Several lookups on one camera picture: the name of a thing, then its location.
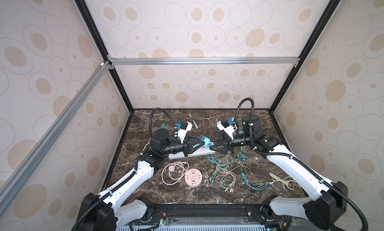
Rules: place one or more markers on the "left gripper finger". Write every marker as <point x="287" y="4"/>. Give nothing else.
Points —
<point x="193" y="140"/>
<point x="197" y="150"/>

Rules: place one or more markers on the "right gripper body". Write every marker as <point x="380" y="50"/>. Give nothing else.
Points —
<point x="239" y="142"/>

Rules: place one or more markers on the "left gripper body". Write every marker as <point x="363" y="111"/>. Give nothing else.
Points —
<point x="178" y="147"/>

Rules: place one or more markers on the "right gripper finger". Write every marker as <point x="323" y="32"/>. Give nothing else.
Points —
<point x="222" y="148"/>
<point x="221" y="136"/>

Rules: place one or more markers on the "teal blue plug adapter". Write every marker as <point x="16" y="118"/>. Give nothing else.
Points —
<point x="206" y="140"/>

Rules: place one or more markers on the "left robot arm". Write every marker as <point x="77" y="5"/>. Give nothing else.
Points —
<point x="132" y="177"/>

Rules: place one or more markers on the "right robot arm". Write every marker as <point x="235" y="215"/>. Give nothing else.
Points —
<point x="326" y="201"/>

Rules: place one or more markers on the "white multicolour power strip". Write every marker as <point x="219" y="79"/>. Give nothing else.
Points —
<point x="181" y="155"/>

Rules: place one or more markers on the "pink round socket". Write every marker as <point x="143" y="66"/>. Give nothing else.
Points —
<point x="193" y="178"/>

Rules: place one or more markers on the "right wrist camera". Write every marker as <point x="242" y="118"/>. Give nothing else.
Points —
<point x="227" y="127"/>

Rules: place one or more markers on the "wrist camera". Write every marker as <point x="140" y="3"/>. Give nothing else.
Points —
<point x="227" y="127"/>
<point x="183" y="129"/>

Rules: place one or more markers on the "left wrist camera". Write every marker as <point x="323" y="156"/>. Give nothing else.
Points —
<point x="183" y="129"/>

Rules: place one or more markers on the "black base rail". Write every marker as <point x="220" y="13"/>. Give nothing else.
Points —
<point x="215" y="218"/>

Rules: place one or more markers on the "rear aluminium rail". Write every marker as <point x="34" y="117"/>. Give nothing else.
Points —
<point x="200" y="61"/>

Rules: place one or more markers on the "aluminium rail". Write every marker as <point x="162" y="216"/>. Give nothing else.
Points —
<point x="20" y="176"/>
<point x="200" y="61"/>

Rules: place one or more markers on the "left aluminium rail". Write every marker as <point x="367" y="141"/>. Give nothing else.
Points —
<point x="20" y="176"/>

